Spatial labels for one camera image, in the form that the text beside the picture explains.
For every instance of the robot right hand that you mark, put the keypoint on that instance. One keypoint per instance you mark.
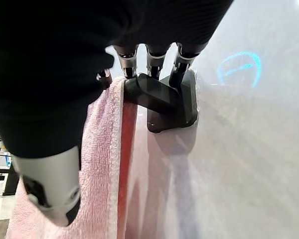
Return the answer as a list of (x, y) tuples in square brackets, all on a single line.
[(52, 74)]

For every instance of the black desk frame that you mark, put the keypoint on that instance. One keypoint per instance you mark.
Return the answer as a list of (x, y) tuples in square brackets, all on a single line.
[(3, 174)]

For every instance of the pink terry towel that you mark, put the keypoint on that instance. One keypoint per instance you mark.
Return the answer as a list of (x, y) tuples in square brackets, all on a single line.
[(99, 159)]

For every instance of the black towel rail bracket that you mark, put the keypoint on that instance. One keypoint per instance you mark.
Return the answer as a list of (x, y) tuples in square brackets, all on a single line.
[(164, 99)]

